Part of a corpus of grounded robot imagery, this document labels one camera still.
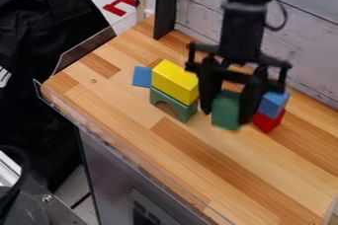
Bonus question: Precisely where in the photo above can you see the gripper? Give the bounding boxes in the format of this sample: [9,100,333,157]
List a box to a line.
[183,3,294,125]

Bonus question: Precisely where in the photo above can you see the blue cube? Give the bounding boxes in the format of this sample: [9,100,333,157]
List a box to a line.
[256,90,293,120]

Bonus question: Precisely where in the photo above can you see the person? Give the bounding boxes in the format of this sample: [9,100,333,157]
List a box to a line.
[0,0,112,193]

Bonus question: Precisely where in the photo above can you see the black post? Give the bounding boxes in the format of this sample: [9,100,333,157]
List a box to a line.
[151,0,182,40]

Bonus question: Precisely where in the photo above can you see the red cube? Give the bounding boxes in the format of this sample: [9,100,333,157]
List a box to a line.
[252,108,287,134]

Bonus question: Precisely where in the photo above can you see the red clamp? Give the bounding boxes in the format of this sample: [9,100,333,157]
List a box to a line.
[101,0,141,18]

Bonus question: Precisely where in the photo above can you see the yellow block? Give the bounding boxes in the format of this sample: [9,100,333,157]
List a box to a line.
[150,58,202,107]

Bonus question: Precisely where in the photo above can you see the green arch block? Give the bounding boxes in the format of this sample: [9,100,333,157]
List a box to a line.
[148,86,200,124]

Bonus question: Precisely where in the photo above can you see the blue flat block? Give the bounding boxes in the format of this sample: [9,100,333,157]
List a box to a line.
[130,65,155,89]

